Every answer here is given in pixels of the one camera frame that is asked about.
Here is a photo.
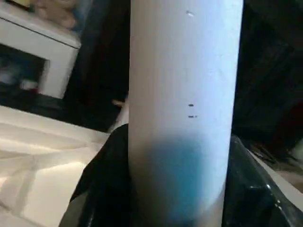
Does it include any brown teddy bear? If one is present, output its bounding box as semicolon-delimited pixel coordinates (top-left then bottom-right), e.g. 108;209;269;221
33;0;80;30

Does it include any white plastic table top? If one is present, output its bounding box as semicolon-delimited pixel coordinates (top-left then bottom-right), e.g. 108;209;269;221
0;106;112;227

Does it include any white sideboard with glass doors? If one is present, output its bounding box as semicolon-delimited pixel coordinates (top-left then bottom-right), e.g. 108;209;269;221
0;13;82;101

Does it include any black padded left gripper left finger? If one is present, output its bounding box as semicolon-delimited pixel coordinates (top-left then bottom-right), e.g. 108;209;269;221
59;124;134;227

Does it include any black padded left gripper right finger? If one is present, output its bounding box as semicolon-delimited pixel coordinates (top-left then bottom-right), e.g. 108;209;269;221
222;135;303;227

